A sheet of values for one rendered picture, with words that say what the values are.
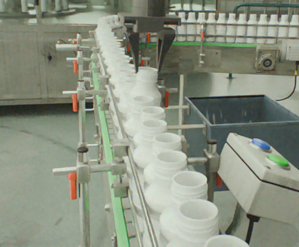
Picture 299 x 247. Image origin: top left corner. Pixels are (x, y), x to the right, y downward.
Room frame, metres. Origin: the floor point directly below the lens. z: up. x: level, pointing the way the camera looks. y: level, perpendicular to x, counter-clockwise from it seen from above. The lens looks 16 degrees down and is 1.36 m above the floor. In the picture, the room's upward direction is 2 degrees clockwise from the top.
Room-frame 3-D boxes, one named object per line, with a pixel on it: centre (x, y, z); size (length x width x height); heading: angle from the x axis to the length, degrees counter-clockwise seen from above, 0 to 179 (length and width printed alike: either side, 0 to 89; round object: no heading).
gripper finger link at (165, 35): (0.74, 0.05, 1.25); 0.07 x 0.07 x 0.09; 13
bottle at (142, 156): (0.56, 0.03, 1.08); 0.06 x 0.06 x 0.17
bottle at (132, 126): (0.68, 0.06, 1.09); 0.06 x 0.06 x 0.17
